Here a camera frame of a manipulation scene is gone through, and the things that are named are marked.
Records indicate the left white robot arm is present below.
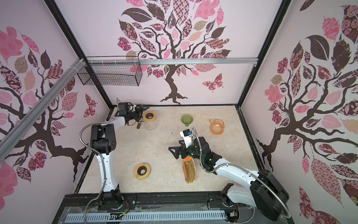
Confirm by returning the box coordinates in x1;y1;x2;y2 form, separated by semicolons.
90;102;149;203

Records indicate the left aluminium rail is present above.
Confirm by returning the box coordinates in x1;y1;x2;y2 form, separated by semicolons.
1;59;85;161

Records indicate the aluminium rail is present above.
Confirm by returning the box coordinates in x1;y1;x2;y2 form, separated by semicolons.
1;59;85;161
88;57;258;65

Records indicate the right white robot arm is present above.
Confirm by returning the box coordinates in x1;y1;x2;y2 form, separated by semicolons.
168;137;291;221

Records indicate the white slotted cable duct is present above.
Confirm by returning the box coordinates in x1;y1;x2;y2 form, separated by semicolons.
64;211;226;224

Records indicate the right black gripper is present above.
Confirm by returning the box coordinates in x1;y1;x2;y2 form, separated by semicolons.
169;139;205;162

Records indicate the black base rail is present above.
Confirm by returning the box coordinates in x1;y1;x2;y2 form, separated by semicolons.
52;191;247;224

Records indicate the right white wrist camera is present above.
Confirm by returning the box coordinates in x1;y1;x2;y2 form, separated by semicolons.
180;129;193;148

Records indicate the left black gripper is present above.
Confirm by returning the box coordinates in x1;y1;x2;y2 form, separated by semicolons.
126;103;149;123

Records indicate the back aluminium rail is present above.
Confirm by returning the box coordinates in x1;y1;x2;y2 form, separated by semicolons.
88;57;258;65

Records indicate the clear glass carafe brown handle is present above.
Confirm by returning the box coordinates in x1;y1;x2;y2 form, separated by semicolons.
136;119;158;131

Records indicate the wooden dripper ring holder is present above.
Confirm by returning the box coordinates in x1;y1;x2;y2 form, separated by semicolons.
143;111;157;123

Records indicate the green glass dripper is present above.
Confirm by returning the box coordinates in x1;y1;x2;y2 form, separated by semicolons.
180;114;194;127

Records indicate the black wire basket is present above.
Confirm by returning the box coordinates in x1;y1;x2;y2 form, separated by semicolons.
77;56;143;86

